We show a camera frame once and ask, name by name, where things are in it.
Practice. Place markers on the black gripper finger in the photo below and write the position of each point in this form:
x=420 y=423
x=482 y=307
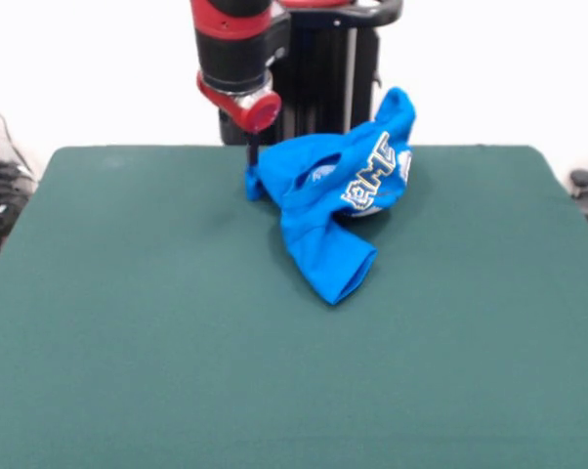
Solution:
x=252 y=151

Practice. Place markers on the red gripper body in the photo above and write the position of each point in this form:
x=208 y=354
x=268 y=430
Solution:
x=255 y=112

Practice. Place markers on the blue printed T-shirt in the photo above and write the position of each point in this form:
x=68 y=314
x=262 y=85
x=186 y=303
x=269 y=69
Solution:
x=323 y=205

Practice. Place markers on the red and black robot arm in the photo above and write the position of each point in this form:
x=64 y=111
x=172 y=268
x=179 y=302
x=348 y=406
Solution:
x=235 y=44

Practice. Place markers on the dark green table cloth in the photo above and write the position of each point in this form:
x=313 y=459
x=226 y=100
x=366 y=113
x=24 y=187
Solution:
x=421 y=366

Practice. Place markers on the black office chair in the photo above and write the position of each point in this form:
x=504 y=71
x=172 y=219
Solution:
x=583 y=178

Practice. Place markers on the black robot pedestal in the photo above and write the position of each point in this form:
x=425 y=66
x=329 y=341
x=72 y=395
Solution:
x=333 y=73

